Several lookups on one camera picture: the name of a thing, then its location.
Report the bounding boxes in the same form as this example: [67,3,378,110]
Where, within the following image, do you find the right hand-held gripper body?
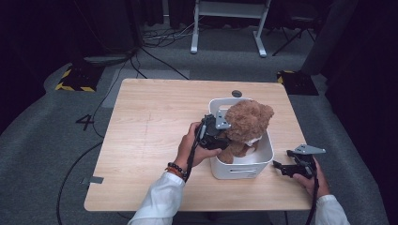
[285,143,327,180]

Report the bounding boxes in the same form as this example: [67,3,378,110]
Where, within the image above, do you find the person's left hand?
[173,121,223,173]

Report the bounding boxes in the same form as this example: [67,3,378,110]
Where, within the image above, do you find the bundle of floor cables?
[141,17,205,50]

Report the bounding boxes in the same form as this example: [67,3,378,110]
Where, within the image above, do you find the brown teddy bear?
[217,98,275,165]

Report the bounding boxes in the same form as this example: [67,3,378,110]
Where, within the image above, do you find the grey curtain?
[300,0,360,76]

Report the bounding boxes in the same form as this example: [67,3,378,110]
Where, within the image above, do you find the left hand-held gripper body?
[196,109,233,151]

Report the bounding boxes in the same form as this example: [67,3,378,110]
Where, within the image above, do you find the black yellow striped base plate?
[54,63,105,93]
[276,69,320,97]

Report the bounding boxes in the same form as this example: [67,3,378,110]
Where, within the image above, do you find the person's dark trouser legs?
[175,211,274,225]

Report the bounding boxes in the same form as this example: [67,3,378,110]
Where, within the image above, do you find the long black floor cable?
[55,46,140,225]

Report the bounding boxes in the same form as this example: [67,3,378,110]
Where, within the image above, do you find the white metal desk frame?
[190,0,272,58]

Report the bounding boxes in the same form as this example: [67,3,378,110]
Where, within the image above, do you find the black folding stand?
[271,15,317,57]

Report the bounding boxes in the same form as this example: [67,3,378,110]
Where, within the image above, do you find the left hand-held gripper black cable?
[183,125,206,183]

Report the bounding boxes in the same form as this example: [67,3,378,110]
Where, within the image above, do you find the hand-held gripper black cable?
[304,163,321,225]
[183,125,206,183]

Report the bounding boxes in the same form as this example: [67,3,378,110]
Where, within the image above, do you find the person's right hand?
[293,157,331,200]

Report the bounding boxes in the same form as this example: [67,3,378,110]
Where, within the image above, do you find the grey flat stand foot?
[82,53,130,68]

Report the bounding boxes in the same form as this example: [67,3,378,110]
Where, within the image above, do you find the grey tape strip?
[80,175,105,186]

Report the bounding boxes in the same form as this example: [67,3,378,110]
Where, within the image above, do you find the black beaded bracelet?
[164,161,189,181]

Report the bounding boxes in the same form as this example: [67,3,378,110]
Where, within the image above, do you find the white plastic storage bin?
[207,97,275,181]

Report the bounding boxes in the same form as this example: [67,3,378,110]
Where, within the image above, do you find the right hand-held gripper black cable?
[304,163,321,225]

